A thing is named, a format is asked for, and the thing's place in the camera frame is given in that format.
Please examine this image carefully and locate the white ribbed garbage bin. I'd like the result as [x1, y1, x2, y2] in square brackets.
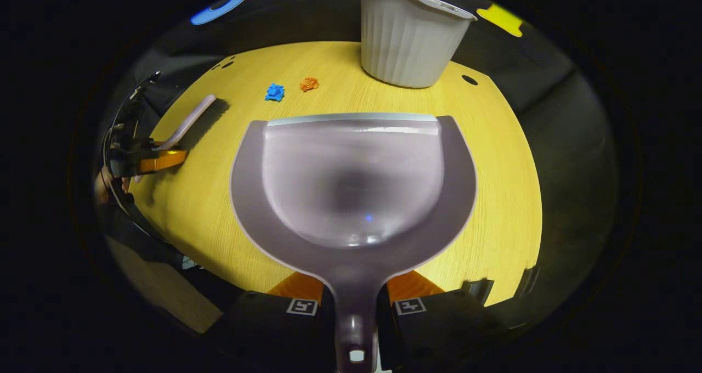
[358, 0, 478, 89]

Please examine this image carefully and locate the small pale lilac broom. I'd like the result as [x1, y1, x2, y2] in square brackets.
[134, 94, 231, 183]

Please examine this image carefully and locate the pale lilac plastic dustpan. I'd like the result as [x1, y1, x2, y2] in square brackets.
[230, 112, 478, 373]

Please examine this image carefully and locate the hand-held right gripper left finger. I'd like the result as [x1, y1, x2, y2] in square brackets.
[211, 272, 336, 373]

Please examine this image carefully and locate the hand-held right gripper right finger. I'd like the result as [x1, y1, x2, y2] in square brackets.
[377, 270, 512, 373]

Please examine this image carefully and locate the black table edge bracket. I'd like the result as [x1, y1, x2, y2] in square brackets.
[514, 265, 541, 298]
[462, 278, 495, 303]

